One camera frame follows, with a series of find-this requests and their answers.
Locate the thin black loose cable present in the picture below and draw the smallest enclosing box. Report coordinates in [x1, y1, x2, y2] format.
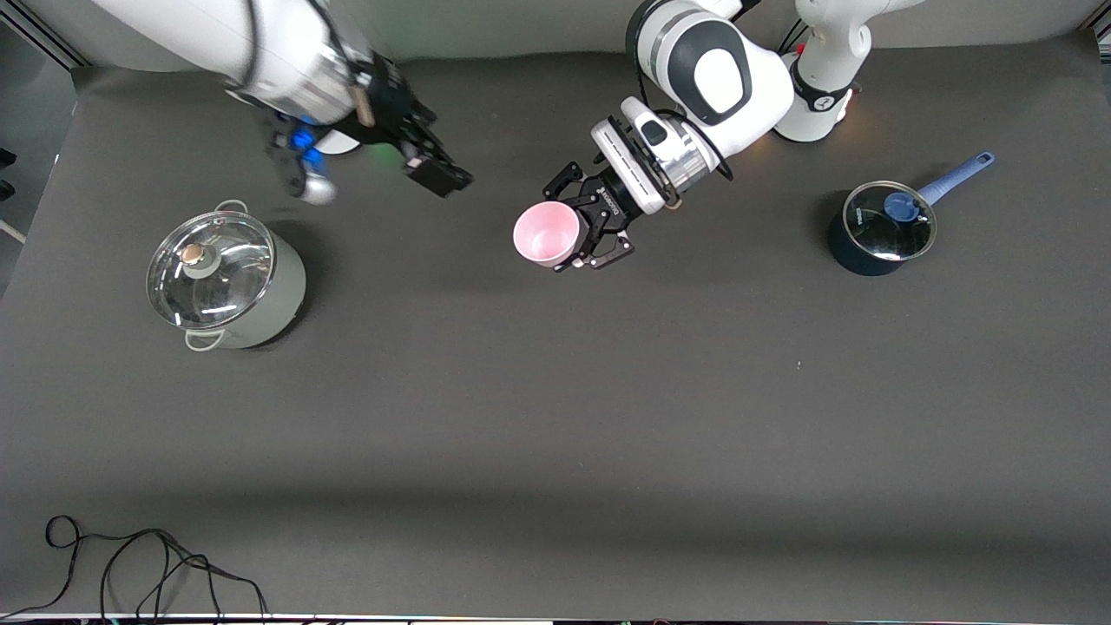
[0, 515, 270, 620]

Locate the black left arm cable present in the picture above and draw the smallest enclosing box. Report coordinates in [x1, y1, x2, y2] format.
[635, 52, 737, 185]

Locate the glass lid with blue knob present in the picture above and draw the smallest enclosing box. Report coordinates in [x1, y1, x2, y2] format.
[843, 181, 938, 262]

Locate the dark blue saucepan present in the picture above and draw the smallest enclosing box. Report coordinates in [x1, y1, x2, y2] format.
[826, 151, 996, 278]

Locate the pale green stockpot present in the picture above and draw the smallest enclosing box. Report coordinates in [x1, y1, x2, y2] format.
[146, 199, 307, 352]

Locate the pink plastic cup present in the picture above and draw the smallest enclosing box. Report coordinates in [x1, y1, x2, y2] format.
[513, 201, 582, 268]

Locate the glass stockpot lid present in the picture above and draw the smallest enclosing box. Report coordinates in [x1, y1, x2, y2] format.
[146, 211, 277, 331]

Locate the dark grey table mat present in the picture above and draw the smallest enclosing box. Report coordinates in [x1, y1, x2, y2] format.
[0, 30, 1111, 622]

